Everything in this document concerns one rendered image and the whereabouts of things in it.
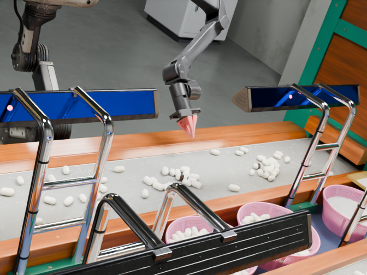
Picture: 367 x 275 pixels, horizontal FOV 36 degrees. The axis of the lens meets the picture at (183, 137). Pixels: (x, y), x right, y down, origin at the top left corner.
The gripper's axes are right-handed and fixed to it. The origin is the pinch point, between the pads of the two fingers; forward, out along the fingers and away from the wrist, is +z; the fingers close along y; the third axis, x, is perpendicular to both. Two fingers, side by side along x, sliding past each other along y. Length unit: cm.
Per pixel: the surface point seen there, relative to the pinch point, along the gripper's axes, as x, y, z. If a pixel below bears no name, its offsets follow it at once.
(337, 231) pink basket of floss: -20, 34, 46
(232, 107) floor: 169, 205, -69
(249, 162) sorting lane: 1.0, 25.1, 12.8
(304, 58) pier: 152, 299, -105
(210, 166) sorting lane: 1.8, 5.8, 11.4
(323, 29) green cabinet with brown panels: -18, 75, -36
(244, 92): -32.8, -3.1, -2.6
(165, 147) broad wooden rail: 7.8, -6.6, 0.7
